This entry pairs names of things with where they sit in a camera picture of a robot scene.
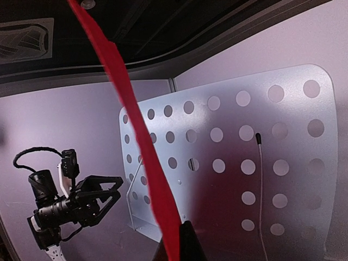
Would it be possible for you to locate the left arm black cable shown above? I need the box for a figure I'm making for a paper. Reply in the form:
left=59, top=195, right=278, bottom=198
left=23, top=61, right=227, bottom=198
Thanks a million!
left=12, top=146, right=66, bottom=172

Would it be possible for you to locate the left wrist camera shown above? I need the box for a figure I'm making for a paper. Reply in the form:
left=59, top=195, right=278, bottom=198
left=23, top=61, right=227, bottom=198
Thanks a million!
left=58, top=149, right=80, bottom=198

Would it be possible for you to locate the white perforated music stand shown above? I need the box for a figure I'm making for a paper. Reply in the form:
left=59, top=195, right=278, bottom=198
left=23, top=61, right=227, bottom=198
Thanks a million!
left=119, top=64, right=338, bottom=261

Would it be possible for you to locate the red sheet music paper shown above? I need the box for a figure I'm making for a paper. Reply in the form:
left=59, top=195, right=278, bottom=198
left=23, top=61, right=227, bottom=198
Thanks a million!
left=69, top=1, right=181, bottom=260

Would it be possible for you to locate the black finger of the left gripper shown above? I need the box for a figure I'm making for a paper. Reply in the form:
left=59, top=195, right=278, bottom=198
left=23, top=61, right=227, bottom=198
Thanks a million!
left=89, top=190, right=121, bottom=226
left=76, top=176, right=123, bottom=195

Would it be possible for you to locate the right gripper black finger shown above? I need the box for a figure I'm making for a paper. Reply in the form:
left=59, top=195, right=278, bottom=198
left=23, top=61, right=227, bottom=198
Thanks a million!
left=152, top=220, right=208, bottom=261

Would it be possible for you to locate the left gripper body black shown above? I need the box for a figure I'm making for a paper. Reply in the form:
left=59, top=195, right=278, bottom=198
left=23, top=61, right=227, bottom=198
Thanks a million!
left=27, top=170, right=101, bottom=227

